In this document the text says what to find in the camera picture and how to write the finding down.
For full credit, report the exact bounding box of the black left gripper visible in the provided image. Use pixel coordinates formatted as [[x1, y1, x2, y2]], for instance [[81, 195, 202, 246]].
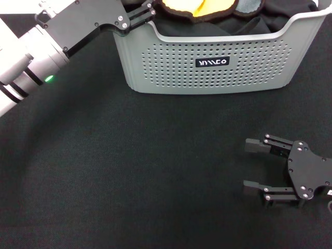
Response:
[[43, 0, 157, 59]]

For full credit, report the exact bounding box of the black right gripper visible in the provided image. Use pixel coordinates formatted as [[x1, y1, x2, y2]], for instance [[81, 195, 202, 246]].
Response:
[[243, 133, 332, 208]]

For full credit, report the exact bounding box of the yellow grey black-edged towel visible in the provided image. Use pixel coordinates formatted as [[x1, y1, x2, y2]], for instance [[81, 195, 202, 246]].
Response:
[[157, 0, 240, 18]]

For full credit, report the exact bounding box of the grey perforated plastic storage box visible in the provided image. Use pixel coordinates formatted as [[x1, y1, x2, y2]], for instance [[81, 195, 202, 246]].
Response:
[[113, 0, 332, 95]]

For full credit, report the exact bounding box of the grey towel with black edge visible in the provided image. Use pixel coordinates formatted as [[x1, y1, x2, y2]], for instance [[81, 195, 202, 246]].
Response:
[[233, 0, 266, 15]]

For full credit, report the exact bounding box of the black tablecloth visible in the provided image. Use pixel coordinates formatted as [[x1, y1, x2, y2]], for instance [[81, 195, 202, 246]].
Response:
[[0, 0, 332, 249]]

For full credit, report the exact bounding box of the crumpled black cloth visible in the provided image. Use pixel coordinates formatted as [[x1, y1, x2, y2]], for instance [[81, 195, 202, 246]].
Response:
[[124, 0, 322, 37]]

